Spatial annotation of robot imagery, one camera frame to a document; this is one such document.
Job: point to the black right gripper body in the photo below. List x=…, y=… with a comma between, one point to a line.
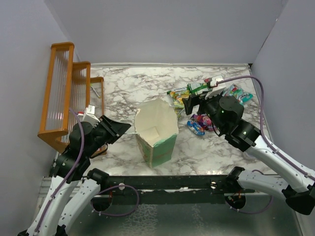
x=209, y=106

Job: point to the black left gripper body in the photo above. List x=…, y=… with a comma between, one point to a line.
x=103, y=135

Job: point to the green snack pouch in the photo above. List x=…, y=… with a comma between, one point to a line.
x=197, y=88

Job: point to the purple red fruit candy bag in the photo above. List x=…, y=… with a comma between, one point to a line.
x=204, y=121

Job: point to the yellow green Fox's candy bag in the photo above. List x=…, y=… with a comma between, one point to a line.
x=178, y=95

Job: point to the blue Oreo snack pack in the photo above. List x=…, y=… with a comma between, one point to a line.
x=195, y=128

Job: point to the green Fox's mint candy bag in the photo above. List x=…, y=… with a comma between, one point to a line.
x=237, y=92

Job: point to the green paper gift bag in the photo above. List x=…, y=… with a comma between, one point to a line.
x=156, y=129

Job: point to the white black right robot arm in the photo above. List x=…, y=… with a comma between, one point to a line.
x=295, y=182

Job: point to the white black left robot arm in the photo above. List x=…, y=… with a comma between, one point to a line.
x=60, y=210

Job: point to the orange wooden tiered rack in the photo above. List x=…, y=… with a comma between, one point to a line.
x=68, y=87

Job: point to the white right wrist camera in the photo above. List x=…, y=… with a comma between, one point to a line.
x=214, y=86

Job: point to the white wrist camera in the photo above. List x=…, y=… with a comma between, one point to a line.
x=214, y=86
x=88, y=114

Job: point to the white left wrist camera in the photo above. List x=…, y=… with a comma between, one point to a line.
x=88, y=114

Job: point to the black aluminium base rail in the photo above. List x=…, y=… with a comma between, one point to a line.
x=151, y=190

